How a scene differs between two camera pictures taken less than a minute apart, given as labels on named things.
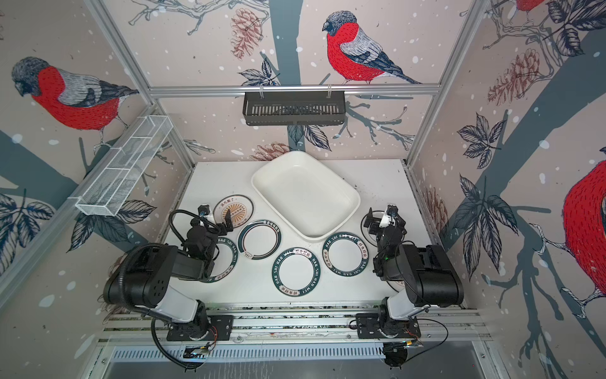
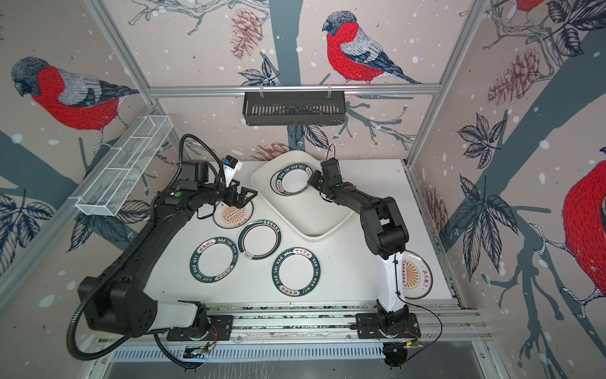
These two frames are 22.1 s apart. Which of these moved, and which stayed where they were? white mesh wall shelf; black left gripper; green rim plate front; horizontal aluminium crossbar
Moved: black left gripper
Stayed: white mesh wall shelf; green rim plate front; horizontal aluminium crossbar
